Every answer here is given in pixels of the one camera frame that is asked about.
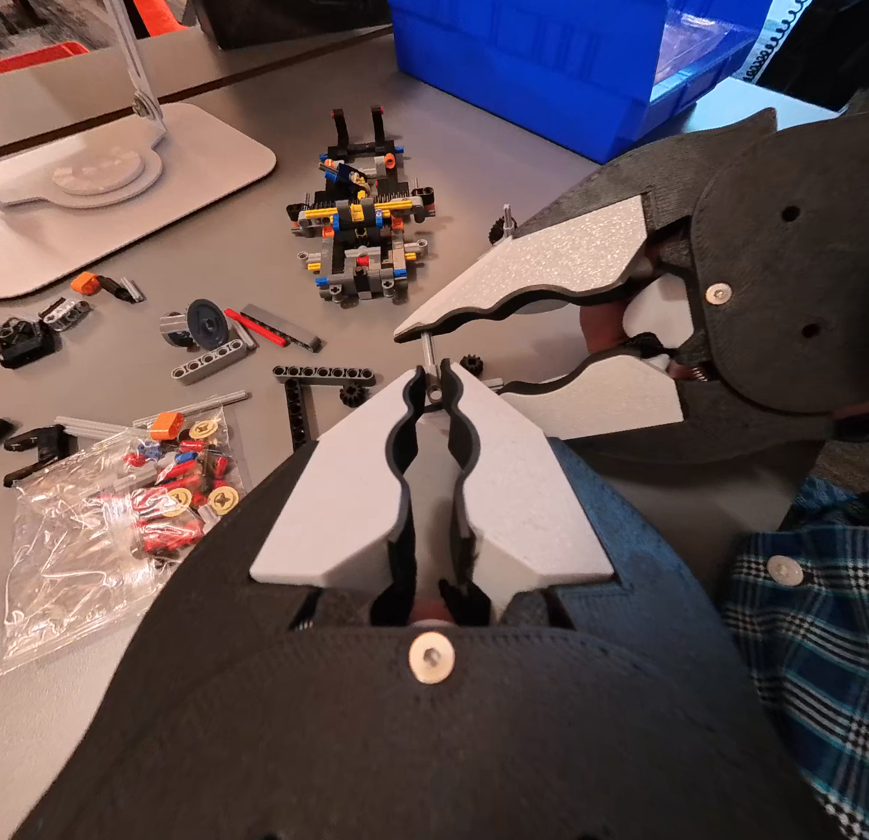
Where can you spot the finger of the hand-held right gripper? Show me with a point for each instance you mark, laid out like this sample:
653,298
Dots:
543,262
611,398

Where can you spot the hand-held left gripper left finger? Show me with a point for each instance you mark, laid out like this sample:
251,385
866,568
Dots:
339,500

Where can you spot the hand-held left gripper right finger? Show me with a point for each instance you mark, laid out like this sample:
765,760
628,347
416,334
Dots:
529,514

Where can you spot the grey lego axle connector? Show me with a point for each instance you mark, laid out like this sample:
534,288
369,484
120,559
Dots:
434,378

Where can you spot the small black lego gear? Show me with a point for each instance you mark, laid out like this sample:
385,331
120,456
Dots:
351,396
471,366

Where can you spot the black angled lego beam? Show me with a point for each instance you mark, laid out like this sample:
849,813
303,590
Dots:
299,392

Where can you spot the long grey lego axle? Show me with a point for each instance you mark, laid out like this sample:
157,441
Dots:
92,425
197,405

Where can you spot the dark grey lego beam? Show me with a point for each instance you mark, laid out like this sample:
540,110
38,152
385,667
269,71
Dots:
285,327

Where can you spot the lego car chassis assembly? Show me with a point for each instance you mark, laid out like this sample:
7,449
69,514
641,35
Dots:
363,228

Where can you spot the orange lego block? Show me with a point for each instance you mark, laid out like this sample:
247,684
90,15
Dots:
86,282
168,424

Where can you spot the light grey holed lego beam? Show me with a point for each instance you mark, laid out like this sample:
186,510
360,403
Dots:
207,362

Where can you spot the red lego axle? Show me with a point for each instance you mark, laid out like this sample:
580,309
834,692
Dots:
254,327

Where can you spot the dark blue lego wheel hub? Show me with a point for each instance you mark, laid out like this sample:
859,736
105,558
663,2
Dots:
200,324

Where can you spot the clear bag of lego pieces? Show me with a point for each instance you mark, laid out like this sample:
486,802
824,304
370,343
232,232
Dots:
102,534

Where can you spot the black lego lever piece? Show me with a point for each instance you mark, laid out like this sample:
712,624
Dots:
37,453

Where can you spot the small grey lego connector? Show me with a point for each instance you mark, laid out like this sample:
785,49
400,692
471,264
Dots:
66,312

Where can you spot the person's right hand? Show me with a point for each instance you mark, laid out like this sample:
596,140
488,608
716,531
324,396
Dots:
601,327

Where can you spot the blue plastic bin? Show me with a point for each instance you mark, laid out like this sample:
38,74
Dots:
529,45

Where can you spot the clear plastic sheet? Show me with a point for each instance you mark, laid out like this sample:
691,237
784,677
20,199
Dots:
692,42

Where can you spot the person's plaid shirt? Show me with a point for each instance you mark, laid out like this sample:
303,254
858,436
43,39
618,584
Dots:
808,622

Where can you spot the grey stand base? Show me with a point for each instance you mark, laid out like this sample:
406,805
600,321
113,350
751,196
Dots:
122,188

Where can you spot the orange object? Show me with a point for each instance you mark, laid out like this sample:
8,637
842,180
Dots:
153,1

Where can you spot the red flat tray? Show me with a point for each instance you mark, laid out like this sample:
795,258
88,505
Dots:
41,57

